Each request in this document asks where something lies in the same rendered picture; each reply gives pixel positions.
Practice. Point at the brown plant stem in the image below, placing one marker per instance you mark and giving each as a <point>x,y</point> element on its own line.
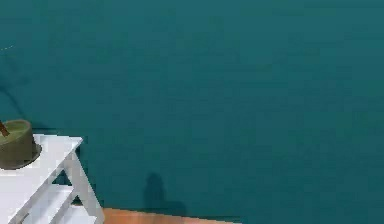
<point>3,129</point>

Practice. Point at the olive green plant pot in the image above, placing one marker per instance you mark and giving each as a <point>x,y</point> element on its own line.
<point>16,146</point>

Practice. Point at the white shelf table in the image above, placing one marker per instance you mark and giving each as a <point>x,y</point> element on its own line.
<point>31,193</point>

